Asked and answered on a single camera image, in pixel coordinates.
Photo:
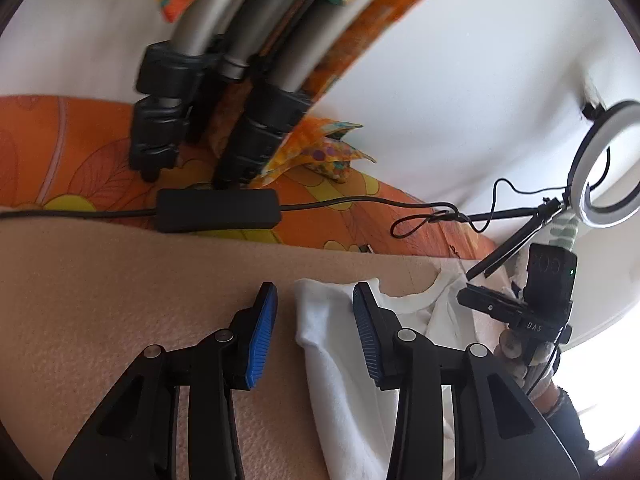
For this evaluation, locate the white t-shirt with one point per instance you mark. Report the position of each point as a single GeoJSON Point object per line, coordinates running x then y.
{"type": "Point", "coordinates": [340, 410]}

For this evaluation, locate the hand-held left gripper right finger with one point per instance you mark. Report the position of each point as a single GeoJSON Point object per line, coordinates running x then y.
{"type": "Point", "coordinates": [365, 330]}

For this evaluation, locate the folded silver tripod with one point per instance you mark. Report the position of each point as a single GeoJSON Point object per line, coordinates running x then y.
{"type": "Point", "coordinates": [260, 125]}

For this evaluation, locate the orange-brown leaning board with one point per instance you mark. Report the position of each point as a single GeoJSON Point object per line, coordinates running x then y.
{"type": "Point", "coordinates": [360, 30]}

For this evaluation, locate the orange floral bed sheet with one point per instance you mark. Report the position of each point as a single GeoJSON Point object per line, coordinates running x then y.
{"type": "Point", "coordinates": [75, 150]}

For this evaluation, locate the person's right hand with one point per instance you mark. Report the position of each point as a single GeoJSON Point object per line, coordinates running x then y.
{"type": "Point", "coordinates": [515, 350]}

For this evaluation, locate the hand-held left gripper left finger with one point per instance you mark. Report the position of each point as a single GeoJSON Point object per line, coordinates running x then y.
{"type": "Point", "coordinates": [262, 335]}

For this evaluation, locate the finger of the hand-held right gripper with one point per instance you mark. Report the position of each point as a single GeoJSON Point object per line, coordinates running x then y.
{"type": "Point", "coordinates": [485, 302]}

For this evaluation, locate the small colourful cloth scrap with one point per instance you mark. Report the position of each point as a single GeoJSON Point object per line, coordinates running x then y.
{"type": "Point", "coordinates": [325, 152]}

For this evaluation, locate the black mini tripod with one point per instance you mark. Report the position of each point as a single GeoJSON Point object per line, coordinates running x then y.
{"type": "Point", "coordinates": [505, 255]}

